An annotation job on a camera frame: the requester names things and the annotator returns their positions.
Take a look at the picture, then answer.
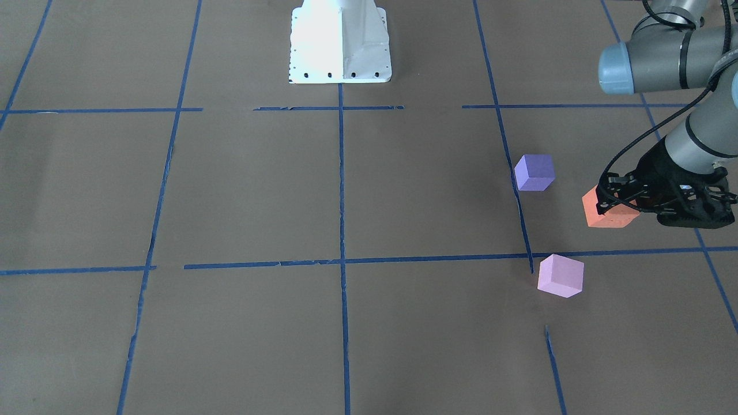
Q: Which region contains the pink foam cube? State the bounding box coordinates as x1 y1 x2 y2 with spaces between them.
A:
537 254 585 299

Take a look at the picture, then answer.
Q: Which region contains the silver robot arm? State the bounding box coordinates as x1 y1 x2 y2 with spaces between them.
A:
597 1 736 221

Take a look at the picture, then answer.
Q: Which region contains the orange foam cube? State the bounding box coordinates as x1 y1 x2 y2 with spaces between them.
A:
582 186 641 229

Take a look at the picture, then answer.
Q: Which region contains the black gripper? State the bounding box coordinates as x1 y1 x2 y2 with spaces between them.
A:
634 139 728 209

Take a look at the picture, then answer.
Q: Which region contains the purple foam cube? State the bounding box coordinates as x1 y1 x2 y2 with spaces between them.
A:
513 153 556 191

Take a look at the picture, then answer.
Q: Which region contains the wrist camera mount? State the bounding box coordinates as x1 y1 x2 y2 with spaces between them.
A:
595 167 736 229

